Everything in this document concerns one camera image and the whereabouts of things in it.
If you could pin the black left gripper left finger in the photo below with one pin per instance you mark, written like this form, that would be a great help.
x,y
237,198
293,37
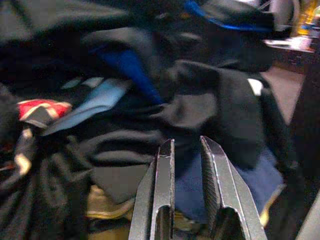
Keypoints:
x,y
163,190

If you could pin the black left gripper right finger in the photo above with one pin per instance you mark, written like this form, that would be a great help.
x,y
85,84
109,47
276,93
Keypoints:
x,y
225,190

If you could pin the navy blue cloth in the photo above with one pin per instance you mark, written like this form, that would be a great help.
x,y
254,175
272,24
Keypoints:
x,y
257,180

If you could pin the beige yellow cloth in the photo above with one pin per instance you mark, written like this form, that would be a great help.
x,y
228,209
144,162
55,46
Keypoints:
x,y
105,207

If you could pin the black garment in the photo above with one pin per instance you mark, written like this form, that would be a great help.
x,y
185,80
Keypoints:
x,y
205,110

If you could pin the light blue cloth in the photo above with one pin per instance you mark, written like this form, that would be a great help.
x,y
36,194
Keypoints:
x,y
100,102

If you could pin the royal blue cloth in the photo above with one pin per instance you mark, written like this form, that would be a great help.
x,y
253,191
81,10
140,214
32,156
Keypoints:
x,y
132,70

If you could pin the red patterned cloth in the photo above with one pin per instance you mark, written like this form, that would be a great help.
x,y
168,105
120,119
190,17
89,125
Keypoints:
x,y
42,108

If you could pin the blue laundry basket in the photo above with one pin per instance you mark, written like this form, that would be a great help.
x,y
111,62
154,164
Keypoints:
x,y
225,23

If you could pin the yellow bottle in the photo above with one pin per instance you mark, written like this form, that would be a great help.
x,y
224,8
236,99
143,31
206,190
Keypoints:
x,y
308,17

